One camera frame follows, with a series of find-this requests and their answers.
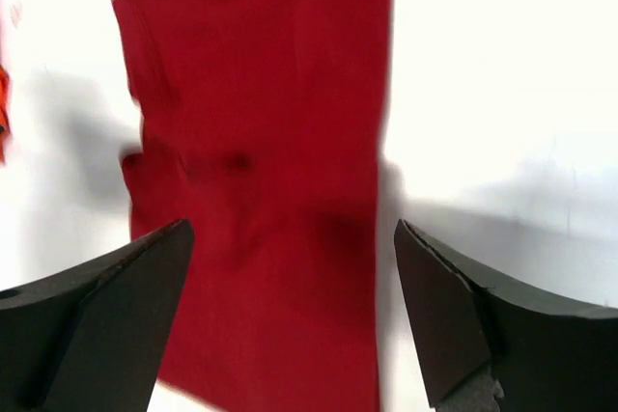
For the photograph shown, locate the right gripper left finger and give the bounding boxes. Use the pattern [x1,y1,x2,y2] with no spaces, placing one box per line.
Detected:
[1,220,194,412]

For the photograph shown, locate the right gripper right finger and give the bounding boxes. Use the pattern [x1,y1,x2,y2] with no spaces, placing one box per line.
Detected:
[394,221,617,412]

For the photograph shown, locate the red t shirt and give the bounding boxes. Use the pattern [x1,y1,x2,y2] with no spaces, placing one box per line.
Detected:
[113,0,391,411]

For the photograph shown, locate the folded orange t shirt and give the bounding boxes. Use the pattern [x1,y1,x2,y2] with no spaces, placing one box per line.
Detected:
[0,67,11,163]

